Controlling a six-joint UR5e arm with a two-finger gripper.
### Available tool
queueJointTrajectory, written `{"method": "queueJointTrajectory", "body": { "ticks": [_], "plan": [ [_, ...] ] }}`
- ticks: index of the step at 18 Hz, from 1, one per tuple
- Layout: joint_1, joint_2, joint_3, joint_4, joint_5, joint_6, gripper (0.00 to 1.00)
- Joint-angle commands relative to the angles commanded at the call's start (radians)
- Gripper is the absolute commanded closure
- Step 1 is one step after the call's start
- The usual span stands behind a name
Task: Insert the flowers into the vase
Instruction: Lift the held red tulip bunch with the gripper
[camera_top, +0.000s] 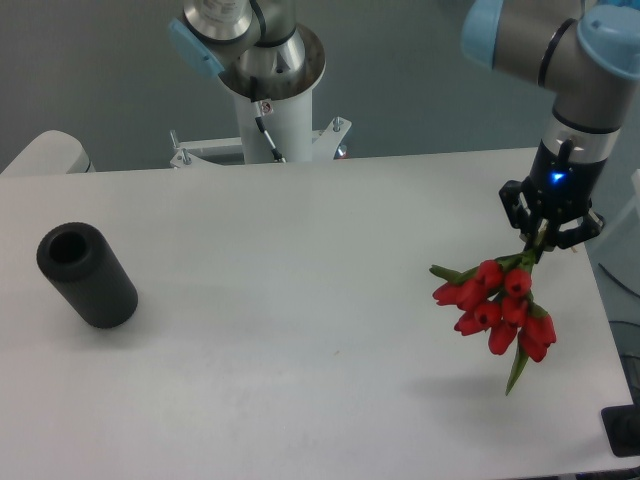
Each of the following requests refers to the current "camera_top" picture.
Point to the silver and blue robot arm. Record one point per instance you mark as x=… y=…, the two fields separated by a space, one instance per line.
x=588 y=56

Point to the white rounded object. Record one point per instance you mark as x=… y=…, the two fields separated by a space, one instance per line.
x=51 y=153

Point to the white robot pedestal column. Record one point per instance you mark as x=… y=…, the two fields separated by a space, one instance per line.
x=272 y=89

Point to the black device at edge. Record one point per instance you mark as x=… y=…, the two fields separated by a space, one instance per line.
x=621 y=424

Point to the black cylindrical vase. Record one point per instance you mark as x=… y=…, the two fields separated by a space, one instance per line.
x=78 y=261

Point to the white metal base frame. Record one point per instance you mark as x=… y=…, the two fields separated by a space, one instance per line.
x=210 y=150

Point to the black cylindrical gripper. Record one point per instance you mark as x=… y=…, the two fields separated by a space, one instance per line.
x=558 y=190

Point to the red tulip bouquet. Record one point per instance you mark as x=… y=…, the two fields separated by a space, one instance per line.
x=496 y=297

